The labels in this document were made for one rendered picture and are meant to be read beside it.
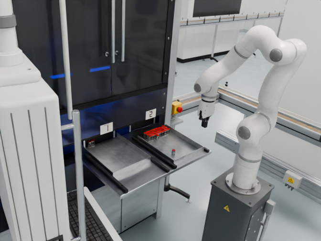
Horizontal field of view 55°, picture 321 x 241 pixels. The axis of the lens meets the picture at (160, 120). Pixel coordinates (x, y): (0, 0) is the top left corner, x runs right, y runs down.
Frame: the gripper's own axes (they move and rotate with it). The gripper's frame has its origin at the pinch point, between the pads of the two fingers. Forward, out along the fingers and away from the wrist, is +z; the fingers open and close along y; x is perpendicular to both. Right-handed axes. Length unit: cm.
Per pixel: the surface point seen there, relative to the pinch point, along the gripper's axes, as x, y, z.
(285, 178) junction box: 26, -79, 61
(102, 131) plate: -40, 43, 9
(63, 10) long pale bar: -33, 66, -60
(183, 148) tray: -11.3, 2.6, 22.0
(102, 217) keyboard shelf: 0, 69, 30
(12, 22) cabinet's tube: -7, 96, -61
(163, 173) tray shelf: -0.5, 29.6, 22.3
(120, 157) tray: -27, 39, 22
